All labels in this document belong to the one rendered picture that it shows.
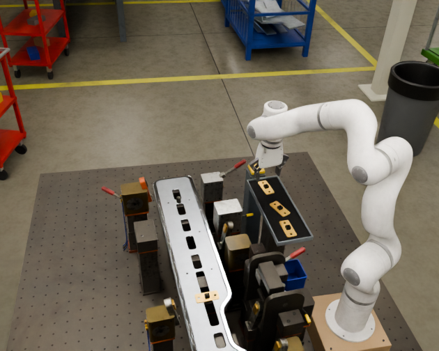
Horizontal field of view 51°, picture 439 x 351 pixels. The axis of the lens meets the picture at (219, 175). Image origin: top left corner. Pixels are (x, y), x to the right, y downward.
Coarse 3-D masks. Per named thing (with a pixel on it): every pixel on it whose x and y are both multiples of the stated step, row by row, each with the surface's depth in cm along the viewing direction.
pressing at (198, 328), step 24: (168, 192) 209; (192, 192) 209; (168, 216) 196; (192, 216) 197; (168, 240) 186; (192, 264) 176; (216, 264) 176; (192, 288) 167; (216, 288) 167; (192, 312) 159; (216, 312) 159; (192, 336) 152
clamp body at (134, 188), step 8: (128, 184) 203; (136, 184) 203; (128, 192) 198; (136, 192) 199; (144, 192) 199; (128, 200) 199; (136, 200) 200; (144, 200) 202; (128, 208) 202; (136, 208) 203; (144, 208) 204; (128, 216) 206; (136, 216) 207; (144, 216) 208; (128, 224) 209; (128, 232) 212; (128, 240) 223; (136, 248) 218
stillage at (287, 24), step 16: (240, 0) 565; (256, 0) 592; (288, 0) 616; (240, 16) 637; (256, 16) 533; (272, 16) 559; (288, 16) 590; (304, 16) 571; (240, 32) 585; (256, 32) 592; (272, 32) 570; (288, 32) 595; (256, 48) 557; (304, 48) 572
